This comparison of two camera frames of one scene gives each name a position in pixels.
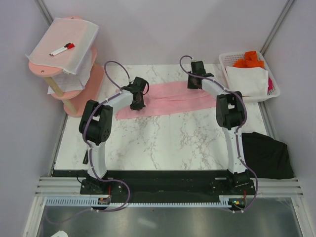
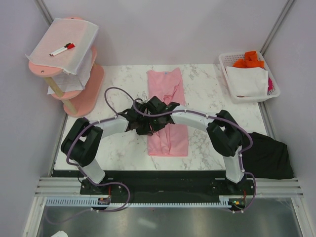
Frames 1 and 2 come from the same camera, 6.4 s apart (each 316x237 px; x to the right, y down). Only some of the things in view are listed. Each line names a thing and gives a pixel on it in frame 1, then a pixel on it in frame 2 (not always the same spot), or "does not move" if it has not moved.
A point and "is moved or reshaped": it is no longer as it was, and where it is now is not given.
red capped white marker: (68, 47) does not move
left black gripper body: (138, 106) to (142, 127)
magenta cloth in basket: (270, 87) does not move
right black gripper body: (190, 84) to (156, 124)
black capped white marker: (59, 49) does not move
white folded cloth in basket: (252, 81) does not move
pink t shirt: (166, 97) is moved or reshaped
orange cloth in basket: (250, 60) does not move
